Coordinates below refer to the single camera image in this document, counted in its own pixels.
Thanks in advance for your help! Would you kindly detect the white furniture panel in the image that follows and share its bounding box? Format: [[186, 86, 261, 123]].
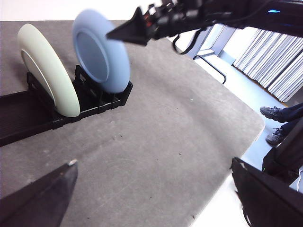
[[187, 23, 235, 59]]

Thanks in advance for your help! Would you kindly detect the blue plate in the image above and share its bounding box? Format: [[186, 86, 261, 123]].
[[71, 9, 131, 94]]

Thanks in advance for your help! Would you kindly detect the black plate rack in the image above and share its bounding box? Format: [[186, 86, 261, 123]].
[[0, 65, 134, 147]]

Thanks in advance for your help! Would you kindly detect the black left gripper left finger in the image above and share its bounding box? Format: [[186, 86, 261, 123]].
[[0, 159, 79, 227]]

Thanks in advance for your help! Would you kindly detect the person's leg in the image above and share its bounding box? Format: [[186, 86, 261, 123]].
[[279, 103, 303, 123], [280, 118, 299, 133]]

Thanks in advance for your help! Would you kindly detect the black metal tube frame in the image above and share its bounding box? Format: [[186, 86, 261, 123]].
[[193, 51, 227, 85]]

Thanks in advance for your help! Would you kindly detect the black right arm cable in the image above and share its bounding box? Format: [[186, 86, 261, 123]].
[[171, 23, 214, 55]]

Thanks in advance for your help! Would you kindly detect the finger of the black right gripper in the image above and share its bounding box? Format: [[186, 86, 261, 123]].
[[106, 7, 153, 47]]

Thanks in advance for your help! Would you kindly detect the person's foot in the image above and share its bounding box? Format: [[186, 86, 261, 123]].
[[265, 127, 287, 147], [259, 105, 284, 122]]

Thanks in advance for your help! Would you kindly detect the pale green plate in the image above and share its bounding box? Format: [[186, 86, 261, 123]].
[[17, 23, 80, 118]]

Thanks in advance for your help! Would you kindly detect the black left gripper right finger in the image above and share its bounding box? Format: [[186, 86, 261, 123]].
[[231, 157, 303, 227]]

